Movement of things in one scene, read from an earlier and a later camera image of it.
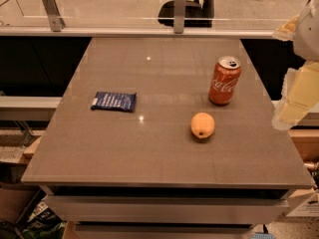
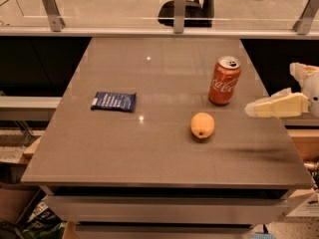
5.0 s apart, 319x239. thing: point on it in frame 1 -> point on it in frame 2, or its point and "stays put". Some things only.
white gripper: (309, 34) -> (313, 91)
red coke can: (224, 80) stays put
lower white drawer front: (162, 230) stays put
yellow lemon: (202, 124) stays put
